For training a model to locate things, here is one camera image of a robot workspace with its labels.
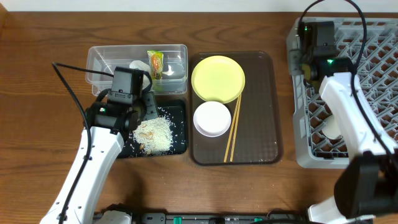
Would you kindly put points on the yellow plate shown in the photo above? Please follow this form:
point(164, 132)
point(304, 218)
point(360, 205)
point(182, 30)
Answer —
point(218, 78)

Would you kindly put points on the white cup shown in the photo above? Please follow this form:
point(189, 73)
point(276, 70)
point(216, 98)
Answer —
point(331, 129)

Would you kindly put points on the yellow green snack wrapper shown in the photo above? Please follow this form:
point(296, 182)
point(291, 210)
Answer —
point(156, 64)

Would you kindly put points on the black waste tray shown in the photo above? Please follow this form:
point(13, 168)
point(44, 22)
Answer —
point(178, 137)

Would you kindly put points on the rice food waste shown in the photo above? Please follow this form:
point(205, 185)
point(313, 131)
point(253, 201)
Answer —
point(154, 135)

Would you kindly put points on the dark brown serving tray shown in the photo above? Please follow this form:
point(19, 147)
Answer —
point(258, 139)

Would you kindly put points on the wooden chopstick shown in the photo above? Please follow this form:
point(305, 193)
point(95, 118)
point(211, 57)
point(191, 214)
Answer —
point(235, 127)
point(231, 130)

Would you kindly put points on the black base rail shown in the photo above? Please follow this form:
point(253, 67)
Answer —
point(163, 217)

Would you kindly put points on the right wooden chopstick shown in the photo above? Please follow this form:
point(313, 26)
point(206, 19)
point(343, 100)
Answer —
point(235, 127)

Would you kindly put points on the left wooden chopstick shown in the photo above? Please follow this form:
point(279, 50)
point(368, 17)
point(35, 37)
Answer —
point(231, 130)

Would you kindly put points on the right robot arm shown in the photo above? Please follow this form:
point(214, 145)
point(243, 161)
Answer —
point(368, 186)

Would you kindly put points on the clear plastic bin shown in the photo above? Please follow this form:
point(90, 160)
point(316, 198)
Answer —
point(175, 70)

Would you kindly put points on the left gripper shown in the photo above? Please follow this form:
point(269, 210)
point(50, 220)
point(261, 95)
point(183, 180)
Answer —
point(150, 106)

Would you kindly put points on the grey dishwasher rack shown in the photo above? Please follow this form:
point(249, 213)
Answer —
point(378, 78)

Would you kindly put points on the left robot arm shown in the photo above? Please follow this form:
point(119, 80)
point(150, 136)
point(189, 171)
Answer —
point(107, 125)

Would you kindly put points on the white tissue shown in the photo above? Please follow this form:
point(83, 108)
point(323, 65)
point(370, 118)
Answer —
point(140, 65)

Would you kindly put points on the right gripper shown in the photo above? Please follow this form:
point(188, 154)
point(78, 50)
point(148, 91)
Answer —
point(296, 68)

